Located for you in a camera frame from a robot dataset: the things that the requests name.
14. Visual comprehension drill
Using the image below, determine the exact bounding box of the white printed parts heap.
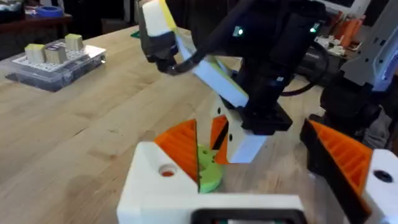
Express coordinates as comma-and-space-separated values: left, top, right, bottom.
314, 35, 346, 57

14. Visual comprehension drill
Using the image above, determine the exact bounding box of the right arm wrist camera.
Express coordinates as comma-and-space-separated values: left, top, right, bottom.
139, 0, 178, 73

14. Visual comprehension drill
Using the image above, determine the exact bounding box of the orange ribbed wedge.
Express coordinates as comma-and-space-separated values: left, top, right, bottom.
154, 118, 200, 185

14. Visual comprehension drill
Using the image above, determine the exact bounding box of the black camera cable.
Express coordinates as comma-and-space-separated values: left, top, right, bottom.
164, 29, 233, 77

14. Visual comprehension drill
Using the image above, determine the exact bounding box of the clear box with wooden blocks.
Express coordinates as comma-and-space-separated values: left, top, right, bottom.
0, 33, 107, 93

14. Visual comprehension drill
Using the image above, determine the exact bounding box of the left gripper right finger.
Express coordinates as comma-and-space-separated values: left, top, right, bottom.
300, 118, 398, 224

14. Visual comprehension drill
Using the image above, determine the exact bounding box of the blue tape roll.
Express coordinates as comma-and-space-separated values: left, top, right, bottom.
35, 5, 65, 19

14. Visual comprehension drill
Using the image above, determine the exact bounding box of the orange printed parts heap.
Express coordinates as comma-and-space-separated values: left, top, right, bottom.
328, 11, 365, 48

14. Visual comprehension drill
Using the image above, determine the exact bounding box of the dark wooden side table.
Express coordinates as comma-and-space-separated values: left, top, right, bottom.
0, 14, 73, 60

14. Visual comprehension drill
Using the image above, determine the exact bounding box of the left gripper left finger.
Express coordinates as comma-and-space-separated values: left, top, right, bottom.
119, 141, 200, 208

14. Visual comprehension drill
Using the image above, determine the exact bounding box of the green disc with holes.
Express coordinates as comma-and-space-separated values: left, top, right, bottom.
197, 144, 224, 194

